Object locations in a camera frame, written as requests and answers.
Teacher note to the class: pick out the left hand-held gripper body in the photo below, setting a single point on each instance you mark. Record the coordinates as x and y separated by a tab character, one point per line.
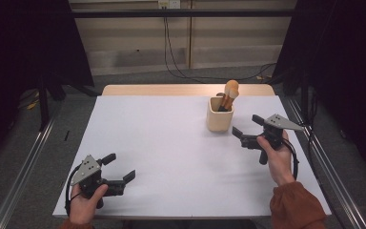
89	173

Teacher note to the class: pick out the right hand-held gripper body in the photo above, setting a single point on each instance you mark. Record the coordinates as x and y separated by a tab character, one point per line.
279	124

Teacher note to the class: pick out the beige square brush holder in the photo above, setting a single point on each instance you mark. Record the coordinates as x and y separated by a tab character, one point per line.
218	122

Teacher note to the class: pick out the small makeup brush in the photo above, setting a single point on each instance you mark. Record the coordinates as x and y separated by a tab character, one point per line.
233	93

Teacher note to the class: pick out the large makeup brush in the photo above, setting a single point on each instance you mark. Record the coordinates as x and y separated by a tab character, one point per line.
232	84

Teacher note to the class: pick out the person's left hand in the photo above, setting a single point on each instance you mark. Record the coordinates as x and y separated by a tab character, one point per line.
83	208

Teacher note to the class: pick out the person's right hand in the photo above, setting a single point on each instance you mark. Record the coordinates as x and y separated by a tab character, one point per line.
281	162

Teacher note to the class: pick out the black metal stand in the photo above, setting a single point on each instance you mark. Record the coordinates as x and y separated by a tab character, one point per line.
44	101
304	95

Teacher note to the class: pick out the white table sheet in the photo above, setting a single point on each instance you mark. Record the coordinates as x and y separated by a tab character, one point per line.
171	159

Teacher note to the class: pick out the black curtain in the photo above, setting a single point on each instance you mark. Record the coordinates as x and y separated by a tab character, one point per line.
346	63
19	47

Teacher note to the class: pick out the black horizontal bar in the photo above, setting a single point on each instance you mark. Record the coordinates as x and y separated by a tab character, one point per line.
178	13

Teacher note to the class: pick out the aluminium floor rail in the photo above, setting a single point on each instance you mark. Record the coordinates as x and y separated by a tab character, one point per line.
330	168
22	171

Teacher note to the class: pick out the white wall socket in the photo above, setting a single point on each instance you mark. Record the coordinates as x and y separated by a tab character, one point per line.
169	4

